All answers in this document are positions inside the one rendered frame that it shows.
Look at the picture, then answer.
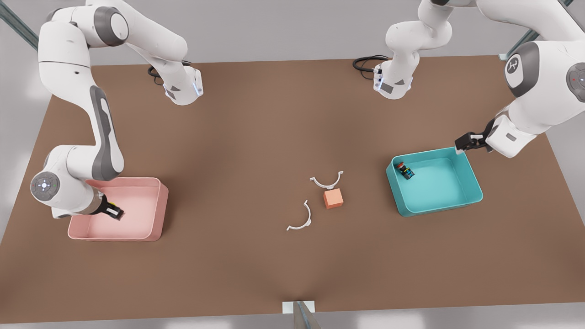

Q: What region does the black cable loop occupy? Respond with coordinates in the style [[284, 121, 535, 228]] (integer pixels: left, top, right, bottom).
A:
[[147, 60, 193, 86], [352, 55, 391, 81]]

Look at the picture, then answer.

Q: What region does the pink storage box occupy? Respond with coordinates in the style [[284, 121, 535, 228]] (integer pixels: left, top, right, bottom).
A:
[[68, 177, 169, 242]]

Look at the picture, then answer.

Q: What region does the blue storage box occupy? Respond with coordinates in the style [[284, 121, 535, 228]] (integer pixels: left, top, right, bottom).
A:
[[386, 147, 484, 218]]

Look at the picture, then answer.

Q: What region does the orange cube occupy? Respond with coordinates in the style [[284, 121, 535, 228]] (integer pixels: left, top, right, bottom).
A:
[[324, 188, 344, 210]]

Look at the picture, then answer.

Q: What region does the white curved clip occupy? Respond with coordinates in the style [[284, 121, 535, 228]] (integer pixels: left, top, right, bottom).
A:
[[286, 200, 313, 232], [309, 171, 344, 191]]

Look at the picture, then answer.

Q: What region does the silver frame post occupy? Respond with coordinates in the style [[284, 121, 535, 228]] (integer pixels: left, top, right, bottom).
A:
[[0, 5, 40, 51], [282, 300, 321, 329], [498, 0, 577, 61]]

